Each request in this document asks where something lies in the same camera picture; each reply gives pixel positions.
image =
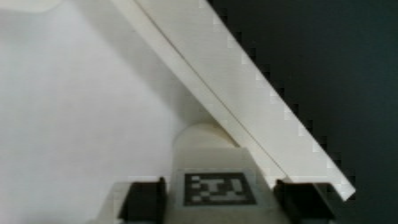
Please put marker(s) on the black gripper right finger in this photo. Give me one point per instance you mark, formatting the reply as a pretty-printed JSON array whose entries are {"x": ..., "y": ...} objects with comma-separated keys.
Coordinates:
[{"x": 303, "y": 203}]

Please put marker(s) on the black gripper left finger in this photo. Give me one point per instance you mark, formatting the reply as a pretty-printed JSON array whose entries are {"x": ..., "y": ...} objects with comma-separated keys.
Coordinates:
[{"x": 143, "y": 209}]

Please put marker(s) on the white U-shaped obstacle fence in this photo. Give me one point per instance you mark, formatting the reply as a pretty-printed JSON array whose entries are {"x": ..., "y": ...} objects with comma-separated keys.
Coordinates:
[{"x": 202, "y": 39}]

